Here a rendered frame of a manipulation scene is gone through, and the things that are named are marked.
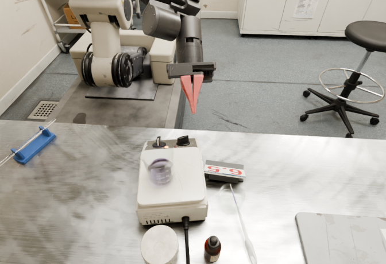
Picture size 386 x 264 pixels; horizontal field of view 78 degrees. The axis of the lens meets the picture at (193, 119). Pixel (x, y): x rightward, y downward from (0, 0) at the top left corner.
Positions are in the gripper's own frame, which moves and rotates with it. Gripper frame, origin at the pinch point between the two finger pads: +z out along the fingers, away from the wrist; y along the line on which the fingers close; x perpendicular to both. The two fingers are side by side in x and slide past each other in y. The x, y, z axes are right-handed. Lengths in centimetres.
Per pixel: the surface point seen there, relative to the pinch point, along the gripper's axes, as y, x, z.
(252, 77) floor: 62, 157, -51
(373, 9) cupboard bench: 194, 168, -118
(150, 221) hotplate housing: -9.6, -2.8, 21.2
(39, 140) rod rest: -39.3, 12.9, 3.8
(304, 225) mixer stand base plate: 19.8, -2.6, 24.2
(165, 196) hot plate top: -6.1, -6.6, 16.1
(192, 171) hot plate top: -1.1, -3.6, 12.5
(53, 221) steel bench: -29.1, 0.6, 20.7
